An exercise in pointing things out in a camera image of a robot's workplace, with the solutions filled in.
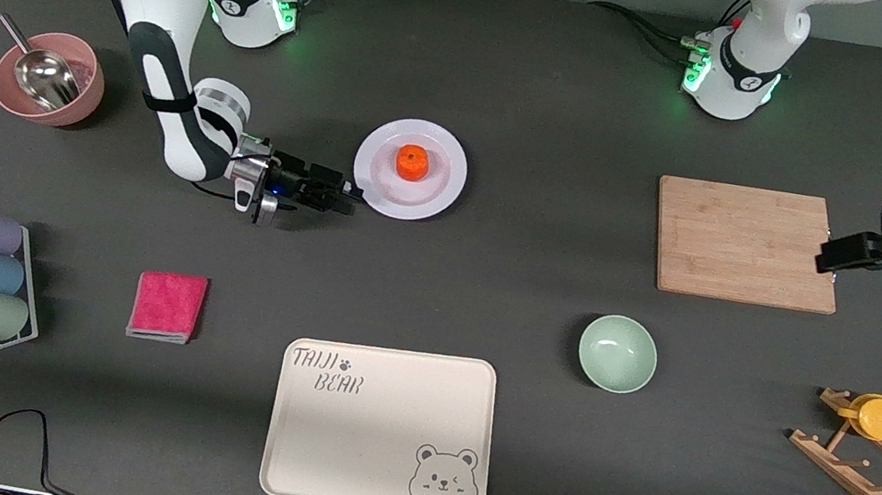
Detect wooden cutting board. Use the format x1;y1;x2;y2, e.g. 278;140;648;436
641;170;856;322

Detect metal scoop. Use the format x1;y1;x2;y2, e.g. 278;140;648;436
0;12;93;116

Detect folded pink cloth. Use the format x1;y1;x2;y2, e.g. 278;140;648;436
124;264;212;349

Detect cream bear print tray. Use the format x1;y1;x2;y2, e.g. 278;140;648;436
256;325;511;495

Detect orange mandarin fruit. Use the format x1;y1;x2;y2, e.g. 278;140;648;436
391;141;434;184

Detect looped black floor cable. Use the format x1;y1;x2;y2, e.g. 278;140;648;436
0;403;103;495

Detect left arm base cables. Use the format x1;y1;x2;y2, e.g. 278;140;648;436
580;0;753;79

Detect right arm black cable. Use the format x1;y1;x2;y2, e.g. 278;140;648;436
187;179;245;206

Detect pale green bowl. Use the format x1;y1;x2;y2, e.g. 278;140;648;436
571;308;664;400

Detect pink ribbed bowl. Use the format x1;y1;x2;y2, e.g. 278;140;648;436
0;21;114;135

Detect white round plate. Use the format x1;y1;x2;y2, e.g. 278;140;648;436
345;109;476;231

